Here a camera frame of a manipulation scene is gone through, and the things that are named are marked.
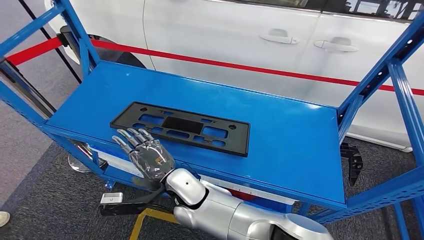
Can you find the blue metal shelf rack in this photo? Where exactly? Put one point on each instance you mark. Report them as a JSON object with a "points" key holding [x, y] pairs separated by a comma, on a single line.
{"points": [[281, 139]]}

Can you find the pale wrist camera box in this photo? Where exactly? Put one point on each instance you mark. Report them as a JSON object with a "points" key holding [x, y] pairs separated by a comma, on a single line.
{"points": [[111, 198]]}

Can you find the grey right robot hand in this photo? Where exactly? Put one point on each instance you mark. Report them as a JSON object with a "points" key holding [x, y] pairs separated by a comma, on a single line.
{"points": [[152, 159]]}

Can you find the red part in bin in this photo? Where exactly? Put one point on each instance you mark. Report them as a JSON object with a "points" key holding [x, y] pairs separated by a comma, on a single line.
{"points": [[242, 195]]}

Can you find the black plastic plate frame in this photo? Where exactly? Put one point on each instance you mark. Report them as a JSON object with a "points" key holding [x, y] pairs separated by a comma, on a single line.
{"points": [[238, 144]]}

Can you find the black plastic bracket part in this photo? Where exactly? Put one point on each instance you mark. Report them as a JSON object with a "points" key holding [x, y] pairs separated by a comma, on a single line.
{"points": [[354, 165]]}

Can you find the person's shoe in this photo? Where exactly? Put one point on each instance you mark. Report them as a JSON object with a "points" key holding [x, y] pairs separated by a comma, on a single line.
{"points": [[4, 219]]}

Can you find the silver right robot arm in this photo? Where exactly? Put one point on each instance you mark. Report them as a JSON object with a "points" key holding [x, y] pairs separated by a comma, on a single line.
{"points": [[215, 208]]}

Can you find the stanchion post with black head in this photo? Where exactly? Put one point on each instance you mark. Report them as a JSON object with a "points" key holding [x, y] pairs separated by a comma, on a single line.
{"points": [[65, 36]]}

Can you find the red barrier belt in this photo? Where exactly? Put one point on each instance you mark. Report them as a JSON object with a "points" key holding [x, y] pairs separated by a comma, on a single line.
{"points": [[232, 65]]}

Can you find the white car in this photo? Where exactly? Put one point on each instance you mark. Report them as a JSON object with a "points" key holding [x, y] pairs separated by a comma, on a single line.
{"points": [[215, 33]]}

